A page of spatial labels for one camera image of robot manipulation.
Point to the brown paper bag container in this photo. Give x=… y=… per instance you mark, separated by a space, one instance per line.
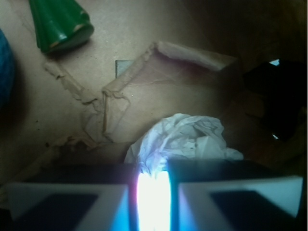
x=151 y=59

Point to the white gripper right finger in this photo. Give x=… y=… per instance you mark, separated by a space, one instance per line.
x=225 y=195

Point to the white paper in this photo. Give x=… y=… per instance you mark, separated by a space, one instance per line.
x=180 y=136

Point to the blue dimpled ball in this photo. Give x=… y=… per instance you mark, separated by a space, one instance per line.
x=7 y=70

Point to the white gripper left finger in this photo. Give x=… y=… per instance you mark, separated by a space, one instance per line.
x=77 y=198

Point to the orange toy carrot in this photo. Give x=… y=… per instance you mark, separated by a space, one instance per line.
x=60 y=24

